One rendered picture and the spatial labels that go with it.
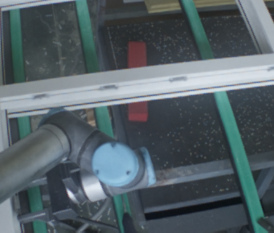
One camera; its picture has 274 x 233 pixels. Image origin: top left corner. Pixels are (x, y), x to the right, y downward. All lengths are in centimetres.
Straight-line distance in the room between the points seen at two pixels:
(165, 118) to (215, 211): 36
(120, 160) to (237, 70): 59
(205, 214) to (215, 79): 43
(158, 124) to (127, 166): 75
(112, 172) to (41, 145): 16
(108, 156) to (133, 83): 44
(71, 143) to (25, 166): 16
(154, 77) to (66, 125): 44
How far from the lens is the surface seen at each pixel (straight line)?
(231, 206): 194
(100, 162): 129
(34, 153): 122
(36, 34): 303
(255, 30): 194
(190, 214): 191
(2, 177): 114
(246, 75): 179
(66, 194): 146
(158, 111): 204
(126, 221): 151
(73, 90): 166
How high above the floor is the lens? 227
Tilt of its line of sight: 55 degrees down
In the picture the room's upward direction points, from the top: 8 degrees clockwise
